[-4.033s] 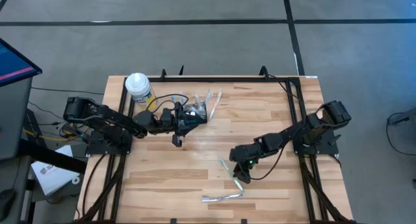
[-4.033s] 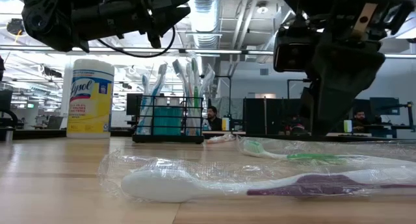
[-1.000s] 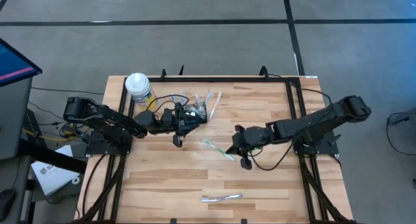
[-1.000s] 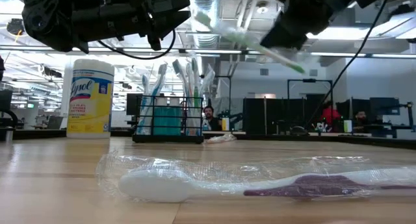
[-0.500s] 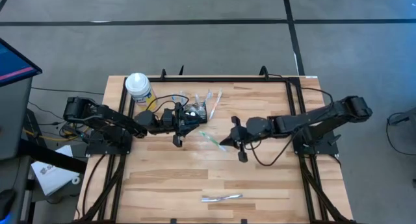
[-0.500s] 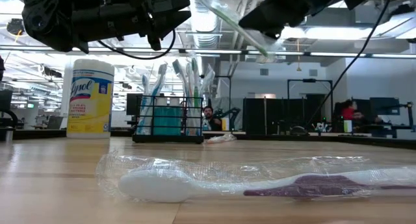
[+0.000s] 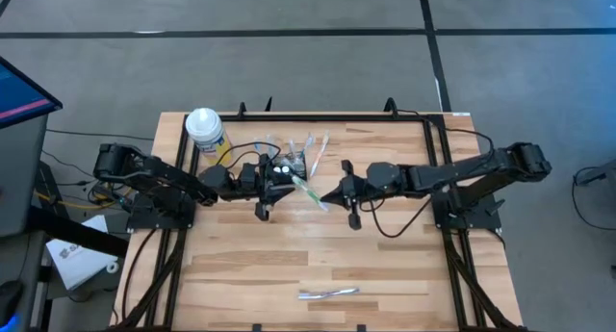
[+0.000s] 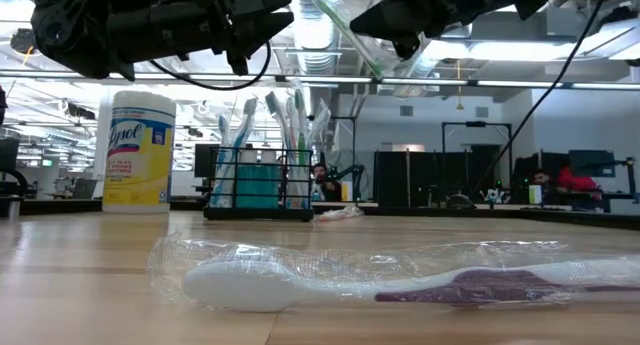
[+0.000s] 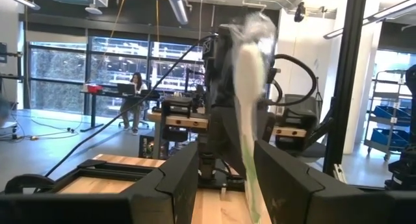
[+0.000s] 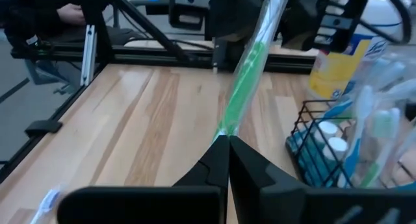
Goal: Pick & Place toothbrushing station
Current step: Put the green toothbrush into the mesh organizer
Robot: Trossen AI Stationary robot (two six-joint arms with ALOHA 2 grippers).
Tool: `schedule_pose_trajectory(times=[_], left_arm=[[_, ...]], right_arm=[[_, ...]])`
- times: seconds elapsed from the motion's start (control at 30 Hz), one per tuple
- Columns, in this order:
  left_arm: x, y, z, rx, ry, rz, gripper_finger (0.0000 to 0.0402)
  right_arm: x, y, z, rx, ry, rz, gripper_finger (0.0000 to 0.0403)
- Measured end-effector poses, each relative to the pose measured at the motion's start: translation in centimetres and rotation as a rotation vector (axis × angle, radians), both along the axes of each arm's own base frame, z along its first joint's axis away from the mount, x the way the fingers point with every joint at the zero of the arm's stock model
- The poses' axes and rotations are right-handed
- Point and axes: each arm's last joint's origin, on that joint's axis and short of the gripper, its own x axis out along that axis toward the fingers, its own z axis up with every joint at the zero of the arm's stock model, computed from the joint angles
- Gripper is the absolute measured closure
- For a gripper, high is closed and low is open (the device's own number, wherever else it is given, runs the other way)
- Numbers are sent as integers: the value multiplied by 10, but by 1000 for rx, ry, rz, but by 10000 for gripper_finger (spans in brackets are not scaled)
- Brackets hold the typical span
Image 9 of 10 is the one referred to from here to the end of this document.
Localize black office desk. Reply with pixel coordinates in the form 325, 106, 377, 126
79, 89, 161, 133

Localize thick black looped cable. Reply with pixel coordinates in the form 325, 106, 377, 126
268, 53, 318, 107

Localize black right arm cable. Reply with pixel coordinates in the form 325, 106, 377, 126
44, 34, 217, 179

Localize hanging ceiling camera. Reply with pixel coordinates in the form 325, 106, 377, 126
294, 1, 307, 23

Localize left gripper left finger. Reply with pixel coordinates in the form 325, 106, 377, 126
131, 142, 200, 224

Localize person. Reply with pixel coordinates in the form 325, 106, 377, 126
118, 71, 150, 136

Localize green white toothbrush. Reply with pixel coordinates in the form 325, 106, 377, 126
227, 11, 279, 224

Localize wooden workbench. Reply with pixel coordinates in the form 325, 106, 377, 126
148, 112, 308, 160

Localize black aluminium table frame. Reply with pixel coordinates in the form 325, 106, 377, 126
48, 0, 370, 194

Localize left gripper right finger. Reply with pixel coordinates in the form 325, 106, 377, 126
254, 140, 324, 224

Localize black laptop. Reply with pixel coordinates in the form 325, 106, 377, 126
116, 83, 137, 95

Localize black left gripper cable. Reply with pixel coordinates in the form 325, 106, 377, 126
3, 173, 57, 195

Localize red box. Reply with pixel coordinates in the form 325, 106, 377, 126
86, 83, 103, 94

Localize shelf cart blue bins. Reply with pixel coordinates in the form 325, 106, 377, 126
363, 69, 416, 162

